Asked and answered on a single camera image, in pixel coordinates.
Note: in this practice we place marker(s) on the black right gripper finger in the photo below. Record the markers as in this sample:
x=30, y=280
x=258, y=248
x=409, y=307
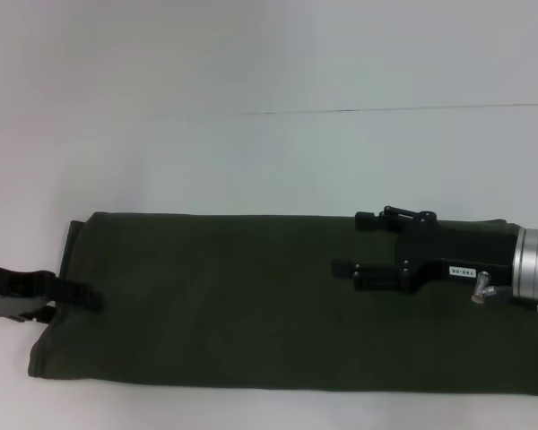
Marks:
x=385, y=219
x=376, y=277

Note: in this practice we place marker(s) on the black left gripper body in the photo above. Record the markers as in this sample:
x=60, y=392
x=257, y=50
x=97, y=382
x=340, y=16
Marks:
x=4, y=293

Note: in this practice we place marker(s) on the dark green FREE t-shirt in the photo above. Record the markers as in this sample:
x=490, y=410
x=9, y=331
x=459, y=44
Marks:
x=251, y=304

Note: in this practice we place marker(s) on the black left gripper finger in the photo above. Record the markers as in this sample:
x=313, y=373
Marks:
x=67, y=293
x=38, y=313

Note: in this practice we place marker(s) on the white numbered label sticker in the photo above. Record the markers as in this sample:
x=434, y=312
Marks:
x=462, y=272

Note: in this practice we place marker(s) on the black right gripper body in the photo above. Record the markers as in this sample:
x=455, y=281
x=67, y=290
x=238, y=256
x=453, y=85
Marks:
x=457, y=255

